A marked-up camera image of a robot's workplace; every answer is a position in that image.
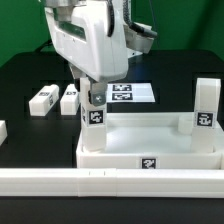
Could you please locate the white desk top panel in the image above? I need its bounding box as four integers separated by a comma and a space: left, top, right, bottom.
76, 112, 224, 170

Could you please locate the long white front barrier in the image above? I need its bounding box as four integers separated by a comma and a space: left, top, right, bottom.
0, 168, 224, 198

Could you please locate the black cable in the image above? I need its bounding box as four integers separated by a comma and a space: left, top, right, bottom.
34, 38, 56, 54

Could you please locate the white block left edge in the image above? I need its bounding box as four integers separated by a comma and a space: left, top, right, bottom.
0, 120, 7, 146

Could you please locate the fiducial marker sheet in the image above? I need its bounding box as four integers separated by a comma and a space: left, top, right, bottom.
107, 83, 155, 103

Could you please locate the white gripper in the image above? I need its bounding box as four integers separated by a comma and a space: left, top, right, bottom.
43, 0, 128, 106

